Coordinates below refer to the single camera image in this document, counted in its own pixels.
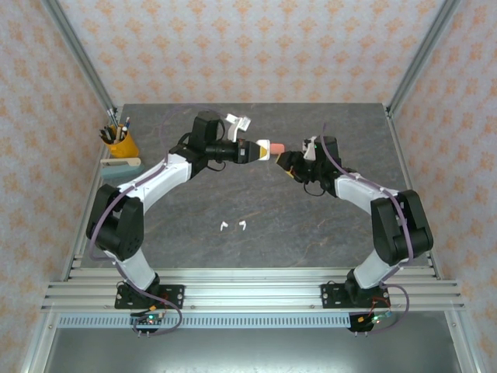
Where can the pink earbud charging case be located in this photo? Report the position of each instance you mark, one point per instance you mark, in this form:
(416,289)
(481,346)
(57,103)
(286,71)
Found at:
(277,148)

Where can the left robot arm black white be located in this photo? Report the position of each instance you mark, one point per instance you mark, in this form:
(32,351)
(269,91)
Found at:
(155,182)

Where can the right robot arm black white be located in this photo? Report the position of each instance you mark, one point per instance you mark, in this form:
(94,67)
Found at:
(400,225)

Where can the yellow pen holder cup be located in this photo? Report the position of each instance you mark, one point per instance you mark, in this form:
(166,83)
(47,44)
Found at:
(126,147)

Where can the white pen blue cap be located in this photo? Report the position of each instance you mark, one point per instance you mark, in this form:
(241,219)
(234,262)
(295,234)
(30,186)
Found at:
(125,130)

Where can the teal block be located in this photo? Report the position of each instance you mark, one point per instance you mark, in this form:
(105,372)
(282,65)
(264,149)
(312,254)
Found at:
(116,173)

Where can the silver pen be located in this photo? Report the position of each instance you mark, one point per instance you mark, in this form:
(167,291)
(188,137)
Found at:
(112,118)

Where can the black marker pen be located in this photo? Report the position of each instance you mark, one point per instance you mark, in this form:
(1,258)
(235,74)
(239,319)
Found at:
(105,134)

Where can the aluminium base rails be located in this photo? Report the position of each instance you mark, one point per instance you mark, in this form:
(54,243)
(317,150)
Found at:
(252,291)

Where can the small electronics board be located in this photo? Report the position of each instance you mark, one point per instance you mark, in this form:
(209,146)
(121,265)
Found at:
(149,319)
(374,319)

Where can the grey metal panel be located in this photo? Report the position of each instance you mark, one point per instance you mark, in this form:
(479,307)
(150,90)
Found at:
(252,351)

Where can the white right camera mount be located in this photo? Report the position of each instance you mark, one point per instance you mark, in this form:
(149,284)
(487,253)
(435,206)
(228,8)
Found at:
(311,153)

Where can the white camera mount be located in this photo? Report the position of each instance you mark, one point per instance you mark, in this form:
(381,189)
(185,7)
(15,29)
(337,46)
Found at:
(233,134)
(311,153)

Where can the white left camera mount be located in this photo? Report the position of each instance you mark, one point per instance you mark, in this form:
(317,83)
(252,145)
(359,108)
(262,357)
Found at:
(233,134)

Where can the aluminium side rail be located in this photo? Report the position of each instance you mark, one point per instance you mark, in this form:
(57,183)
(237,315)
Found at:
(83,217)
(404,171)

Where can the aluminium frame post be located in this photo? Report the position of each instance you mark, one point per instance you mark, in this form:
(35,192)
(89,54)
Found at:
(77,54)
(423,54)

